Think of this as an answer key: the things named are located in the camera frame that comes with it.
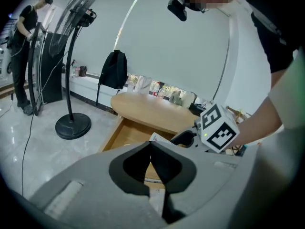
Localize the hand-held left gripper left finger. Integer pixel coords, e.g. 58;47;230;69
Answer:
30;141;167;226

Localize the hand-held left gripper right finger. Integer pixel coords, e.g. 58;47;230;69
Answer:
151;141;241;214

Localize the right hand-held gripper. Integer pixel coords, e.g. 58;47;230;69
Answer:
171;103;240;154

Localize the white remote control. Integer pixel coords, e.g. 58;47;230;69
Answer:
149;132;176;145

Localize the person's right forearm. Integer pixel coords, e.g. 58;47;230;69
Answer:
225;96;285;152

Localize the oval wooden table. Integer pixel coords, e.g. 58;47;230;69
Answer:
111;91;203;135

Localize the black box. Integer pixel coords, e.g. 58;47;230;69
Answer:
189;103;206;117

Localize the beige bag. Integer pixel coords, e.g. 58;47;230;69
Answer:
182;92;198;108

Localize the wooden rack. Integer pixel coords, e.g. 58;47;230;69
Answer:
226;105;252;125

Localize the white handbag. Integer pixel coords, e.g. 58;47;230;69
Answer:
134;75;153;95

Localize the grey roller blind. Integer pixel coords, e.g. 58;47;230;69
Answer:
72;0;272;100

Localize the black backpack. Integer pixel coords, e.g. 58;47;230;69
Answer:
96;49;129;106

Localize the white window ledge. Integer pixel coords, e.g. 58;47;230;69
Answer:
61;73;120;114

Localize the person's black shirt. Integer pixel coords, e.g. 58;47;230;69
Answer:
238;0;305;74

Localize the black pedestal fan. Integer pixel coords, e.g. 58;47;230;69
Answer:
49;0;107;140

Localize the black fan cable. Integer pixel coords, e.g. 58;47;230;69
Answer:
20;51;70;197

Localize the black hanging cable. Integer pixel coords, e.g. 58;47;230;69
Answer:
213;36;231;101

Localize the black cable with adapter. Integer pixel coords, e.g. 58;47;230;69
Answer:
0;91;15;119

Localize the black head camera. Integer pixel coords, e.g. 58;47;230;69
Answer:
167;0;188;22

